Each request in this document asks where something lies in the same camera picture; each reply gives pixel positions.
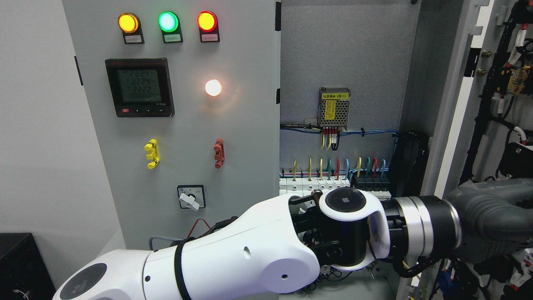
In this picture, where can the dark grey robot hand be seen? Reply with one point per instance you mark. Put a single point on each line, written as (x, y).
(491, 222)

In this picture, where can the grey cabinet door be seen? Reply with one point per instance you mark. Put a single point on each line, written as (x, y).
(456, 43)
(245, 115)

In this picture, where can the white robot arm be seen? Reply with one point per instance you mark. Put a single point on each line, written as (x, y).
(277, 245)

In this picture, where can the red indicator lamp left door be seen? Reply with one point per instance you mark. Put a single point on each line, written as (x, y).
(208, 26)

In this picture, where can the green indicator lamp left door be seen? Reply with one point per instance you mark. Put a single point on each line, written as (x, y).
(170, 27)

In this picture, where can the yellow indicator lamp left door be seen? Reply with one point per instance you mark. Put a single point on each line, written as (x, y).
(131, 28)

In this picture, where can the black surge protector modules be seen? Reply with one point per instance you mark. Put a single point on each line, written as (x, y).
(379, 187)

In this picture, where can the perforated metal power supply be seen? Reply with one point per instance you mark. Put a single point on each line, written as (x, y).
(334, 103)

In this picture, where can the white socket breaker row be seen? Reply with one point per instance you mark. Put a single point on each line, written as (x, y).
(304, 186)

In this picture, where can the white glowing indicator lamp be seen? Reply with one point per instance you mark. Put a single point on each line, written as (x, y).
(213, 87)

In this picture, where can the black digital power meter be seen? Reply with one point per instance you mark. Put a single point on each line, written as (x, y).
(141, 87)

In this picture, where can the black box lower left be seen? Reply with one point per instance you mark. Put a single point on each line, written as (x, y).
(23, 274)

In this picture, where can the red terminal post block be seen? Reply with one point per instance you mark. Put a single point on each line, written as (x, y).
(219, 154)

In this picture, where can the white rotary selector switch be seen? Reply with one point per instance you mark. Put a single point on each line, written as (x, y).
(191, 197)

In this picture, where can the yellow terminal post block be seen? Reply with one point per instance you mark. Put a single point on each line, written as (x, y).
(152, 154)

